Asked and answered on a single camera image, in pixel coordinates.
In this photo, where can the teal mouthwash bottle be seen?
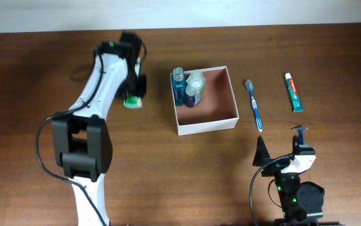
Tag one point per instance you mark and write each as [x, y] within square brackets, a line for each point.
[178, 85]

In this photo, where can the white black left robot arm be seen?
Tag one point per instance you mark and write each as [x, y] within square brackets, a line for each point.
[83, 148]

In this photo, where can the green red toothpaste tube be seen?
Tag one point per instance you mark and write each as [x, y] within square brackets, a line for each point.
[294, 96]

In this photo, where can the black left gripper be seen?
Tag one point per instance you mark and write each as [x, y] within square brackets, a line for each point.
[142, 89]

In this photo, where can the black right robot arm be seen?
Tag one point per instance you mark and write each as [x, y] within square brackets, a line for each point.
[300, 202]

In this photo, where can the green white soap packet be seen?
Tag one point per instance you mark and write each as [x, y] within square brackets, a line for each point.
[133, 102]

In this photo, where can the blue disposable razor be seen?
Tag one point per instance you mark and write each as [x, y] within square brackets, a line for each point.
[300, 130]

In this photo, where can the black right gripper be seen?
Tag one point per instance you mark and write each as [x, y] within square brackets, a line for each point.
[262, 154]

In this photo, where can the white cardboard box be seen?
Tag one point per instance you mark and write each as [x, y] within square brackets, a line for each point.
[216, 111]

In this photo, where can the clear purple sanitizer bottle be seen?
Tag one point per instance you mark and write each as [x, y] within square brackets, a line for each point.
[195, 87]

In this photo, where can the blue white toothbrush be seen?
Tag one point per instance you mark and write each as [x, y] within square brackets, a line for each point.
[250, 87]

